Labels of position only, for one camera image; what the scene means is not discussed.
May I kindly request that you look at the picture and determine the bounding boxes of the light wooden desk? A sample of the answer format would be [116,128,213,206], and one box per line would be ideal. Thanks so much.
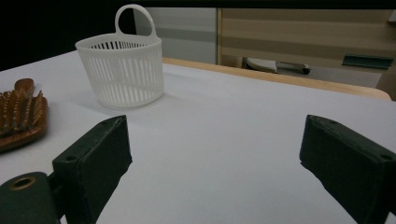
[217,7,396,101]

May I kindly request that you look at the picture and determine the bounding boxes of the white plastic slotted basket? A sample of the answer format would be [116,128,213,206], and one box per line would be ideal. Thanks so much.
[74,3,165,109]

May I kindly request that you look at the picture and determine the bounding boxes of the wooden hairbrush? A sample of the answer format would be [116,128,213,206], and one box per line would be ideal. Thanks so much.
[0,77,50,153]

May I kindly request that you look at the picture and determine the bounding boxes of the grey chair base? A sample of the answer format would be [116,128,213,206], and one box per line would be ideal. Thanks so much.
[242,56,312,76]

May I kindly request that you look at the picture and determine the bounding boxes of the white cabinet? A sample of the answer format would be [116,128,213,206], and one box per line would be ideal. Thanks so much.
[134,7,218,65]

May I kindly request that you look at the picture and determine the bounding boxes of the dark curtain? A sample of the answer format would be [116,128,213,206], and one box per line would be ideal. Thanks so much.
[0,0,138,72]

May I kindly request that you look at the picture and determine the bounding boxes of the dark rectangular vent panel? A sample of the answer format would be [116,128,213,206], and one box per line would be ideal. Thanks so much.
[341,53,394,70]

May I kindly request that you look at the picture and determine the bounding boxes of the black horizontal frame bar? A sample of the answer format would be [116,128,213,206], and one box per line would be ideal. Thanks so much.
[136,0,396,9]

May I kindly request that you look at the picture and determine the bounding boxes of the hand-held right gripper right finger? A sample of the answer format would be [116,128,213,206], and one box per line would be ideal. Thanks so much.
[299,114,396,224]

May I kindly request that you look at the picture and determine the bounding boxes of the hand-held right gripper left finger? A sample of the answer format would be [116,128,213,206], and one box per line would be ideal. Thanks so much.
[51,114,134,224]

